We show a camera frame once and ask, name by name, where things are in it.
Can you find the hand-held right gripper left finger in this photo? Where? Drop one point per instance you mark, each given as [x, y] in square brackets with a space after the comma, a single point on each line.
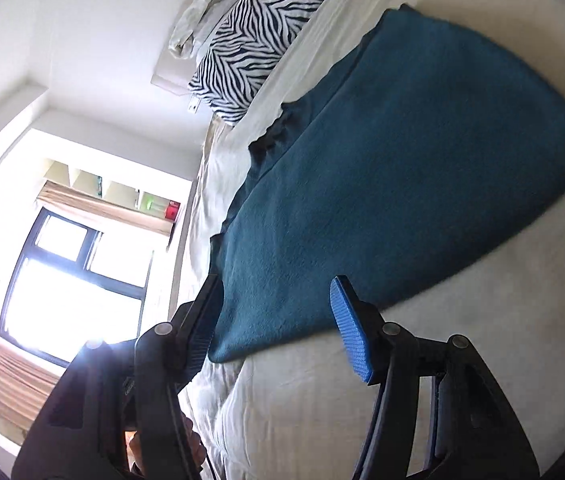
[200, 355]

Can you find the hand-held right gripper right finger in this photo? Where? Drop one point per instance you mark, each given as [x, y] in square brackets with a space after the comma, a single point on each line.
[355, 340]

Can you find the teal knit sweater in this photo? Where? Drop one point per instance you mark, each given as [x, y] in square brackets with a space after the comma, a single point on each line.
[387, 160]

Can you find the bed with cream sheet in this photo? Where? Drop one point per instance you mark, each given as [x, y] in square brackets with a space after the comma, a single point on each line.
[362, 410]

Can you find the red box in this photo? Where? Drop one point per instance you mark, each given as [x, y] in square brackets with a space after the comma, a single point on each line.
[172, 210]

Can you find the black framed window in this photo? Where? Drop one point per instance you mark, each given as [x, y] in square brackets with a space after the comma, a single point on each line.
[62, 300]

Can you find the green container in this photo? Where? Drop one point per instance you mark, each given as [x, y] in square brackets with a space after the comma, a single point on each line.
[150, 202]

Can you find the beige striped curtain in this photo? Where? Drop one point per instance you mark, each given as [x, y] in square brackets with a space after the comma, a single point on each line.
[17, 380]
[107, 210]

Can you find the zebra print pillow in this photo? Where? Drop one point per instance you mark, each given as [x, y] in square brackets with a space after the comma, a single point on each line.
[252, 40]

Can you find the white crumpled duvet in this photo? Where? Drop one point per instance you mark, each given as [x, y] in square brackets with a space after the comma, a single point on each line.
[202, 15]

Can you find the white wall shelf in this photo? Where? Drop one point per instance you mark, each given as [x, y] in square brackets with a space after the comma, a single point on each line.
[112, 187]

